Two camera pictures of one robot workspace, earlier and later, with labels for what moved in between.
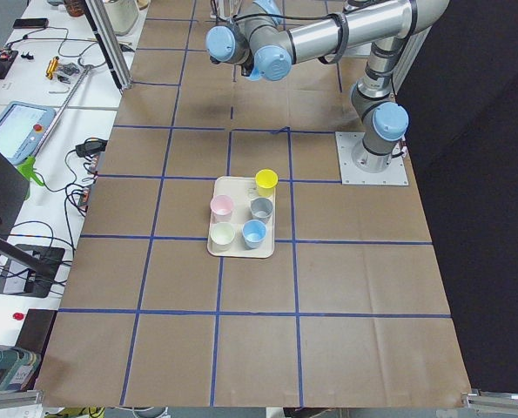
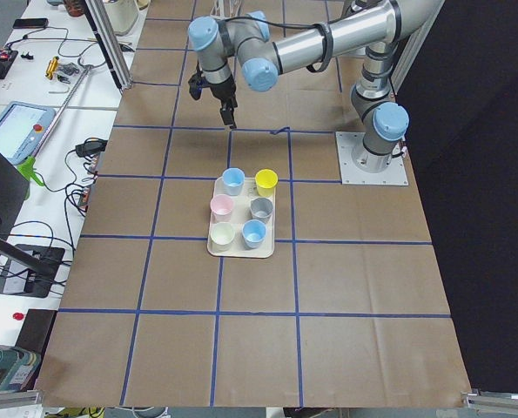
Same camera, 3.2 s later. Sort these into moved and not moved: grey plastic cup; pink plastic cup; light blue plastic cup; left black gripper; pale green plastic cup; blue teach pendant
Moved: light blue plastic cup; left black gripper
Not moved: pink plastic cup; blue teach pendant; pale green plastic cup; grey plastic cup
